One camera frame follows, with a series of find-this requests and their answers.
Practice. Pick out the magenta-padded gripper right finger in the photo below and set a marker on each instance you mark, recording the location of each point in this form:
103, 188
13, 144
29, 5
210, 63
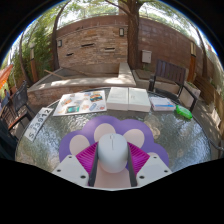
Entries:
154, 168

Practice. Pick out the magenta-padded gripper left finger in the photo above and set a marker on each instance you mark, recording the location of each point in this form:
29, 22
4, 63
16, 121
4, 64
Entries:
68, 168

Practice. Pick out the white computer mouse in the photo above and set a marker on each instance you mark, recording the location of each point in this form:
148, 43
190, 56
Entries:
112, 153

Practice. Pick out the purple paw-shaped mouse pad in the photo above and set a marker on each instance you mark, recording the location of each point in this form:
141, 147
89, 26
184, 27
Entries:
111, 120

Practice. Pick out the green plastic packet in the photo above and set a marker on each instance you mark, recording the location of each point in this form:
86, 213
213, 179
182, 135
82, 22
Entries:
184, 112

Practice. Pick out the small white and blue box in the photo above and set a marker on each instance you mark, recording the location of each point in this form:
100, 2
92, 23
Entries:
161, 103

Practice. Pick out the colourful printed leaflet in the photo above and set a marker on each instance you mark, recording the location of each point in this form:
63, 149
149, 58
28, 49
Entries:
80, 102

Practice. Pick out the black mesh chair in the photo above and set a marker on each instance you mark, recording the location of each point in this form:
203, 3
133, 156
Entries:
20, 100

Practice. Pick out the long wooden plank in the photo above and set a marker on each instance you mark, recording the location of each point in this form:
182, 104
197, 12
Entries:
55, 74

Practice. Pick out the dark slatted garden chair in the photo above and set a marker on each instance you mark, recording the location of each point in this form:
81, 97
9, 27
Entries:
170, 71

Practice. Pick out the thin curved tree trunk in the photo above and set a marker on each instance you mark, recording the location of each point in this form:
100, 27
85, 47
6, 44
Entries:
55, 50

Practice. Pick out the thin leaning tree trunk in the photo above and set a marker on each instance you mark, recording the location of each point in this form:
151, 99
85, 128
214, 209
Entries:
203, 56

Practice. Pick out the thick brown tree trunk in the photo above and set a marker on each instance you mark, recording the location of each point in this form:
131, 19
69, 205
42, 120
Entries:
134, 40

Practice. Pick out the orange post with lamp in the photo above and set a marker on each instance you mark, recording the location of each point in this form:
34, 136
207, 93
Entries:
34, 70
191, 66

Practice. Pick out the grey wall mailbox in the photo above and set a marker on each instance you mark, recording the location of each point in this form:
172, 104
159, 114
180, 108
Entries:
146, 56

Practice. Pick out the black wall lamp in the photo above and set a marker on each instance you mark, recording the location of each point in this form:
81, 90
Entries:
121, 32
59, 43

